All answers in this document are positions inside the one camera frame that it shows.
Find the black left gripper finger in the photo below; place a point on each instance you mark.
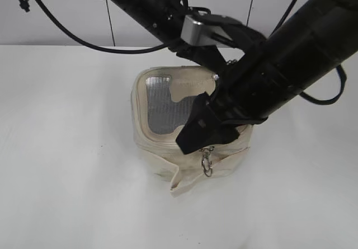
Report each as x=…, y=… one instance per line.
x=210, y=58

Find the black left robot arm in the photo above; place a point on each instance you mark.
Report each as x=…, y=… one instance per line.
x=139, y=10

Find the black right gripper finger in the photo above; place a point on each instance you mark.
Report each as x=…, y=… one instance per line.
x=226, y=134
x=200, y=126

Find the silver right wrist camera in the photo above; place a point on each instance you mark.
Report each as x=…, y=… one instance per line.
x=210, y=29

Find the silver ring zipper pull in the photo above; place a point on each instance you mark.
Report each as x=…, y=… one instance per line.
x=206, y=162

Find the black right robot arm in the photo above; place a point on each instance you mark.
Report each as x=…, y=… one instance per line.
x=311, y=43

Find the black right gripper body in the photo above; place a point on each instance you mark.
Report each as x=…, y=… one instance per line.
x=267, y=77

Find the cream fabric zipper bag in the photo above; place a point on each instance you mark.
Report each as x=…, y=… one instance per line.
x=177, y=146

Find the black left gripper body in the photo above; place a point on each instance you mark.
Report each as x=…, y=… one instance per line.
x=167, y=24

